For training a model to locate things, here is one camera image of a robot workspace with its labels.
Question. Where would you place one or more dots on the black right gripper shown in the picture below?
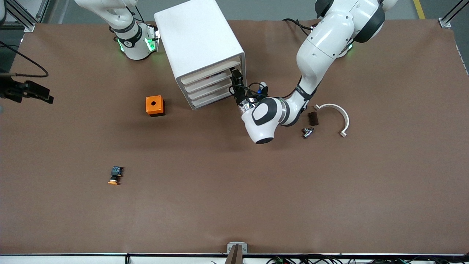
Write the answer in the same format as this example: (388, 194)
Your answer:
(10, 91)

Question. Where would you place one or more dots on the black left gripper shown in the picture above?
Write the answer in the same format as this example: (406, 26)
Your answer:
(240, 96)

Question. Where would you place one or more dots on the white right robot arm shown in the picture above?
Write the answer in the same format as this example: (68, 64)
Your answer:
(133, 42)

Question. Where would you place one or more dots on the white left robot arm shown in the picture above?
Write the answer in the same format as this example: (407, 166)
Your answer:
(322, 40)

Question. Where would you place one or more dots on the white drawer cabinet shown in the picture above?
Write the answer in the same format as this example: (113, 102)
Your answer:
(198, 33)

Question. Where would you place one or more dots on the brown terminal block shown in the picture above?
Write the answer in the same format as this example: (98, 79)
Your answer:
(313, 118)

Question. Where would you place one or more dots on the orange box with hole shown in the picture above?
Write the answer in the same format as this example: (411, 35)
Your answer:
(154, 104)

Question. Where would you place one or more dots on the aluminium frame profile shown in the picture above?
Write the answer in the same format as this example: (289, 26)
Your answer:
(22, 16)
(452, 14)

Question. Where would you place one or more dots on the silver key switch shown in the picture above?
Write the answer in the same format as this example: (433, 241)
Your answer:
(307, 132)

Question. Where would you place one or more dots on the orange push button switch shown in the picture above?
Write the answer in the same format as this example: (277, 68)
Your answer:
(115, 175)

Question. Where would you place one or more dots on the white curved plastic bracket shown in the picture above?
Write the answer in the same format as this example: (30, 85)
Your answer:
(342, 113)

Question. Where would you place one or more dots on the table edge frame rail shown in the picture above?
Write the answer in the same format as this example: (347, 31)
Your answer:
(73, 258)

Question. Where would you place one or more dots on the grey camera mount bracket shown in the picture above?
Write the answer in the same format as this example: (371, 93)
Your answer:
(237, 250)

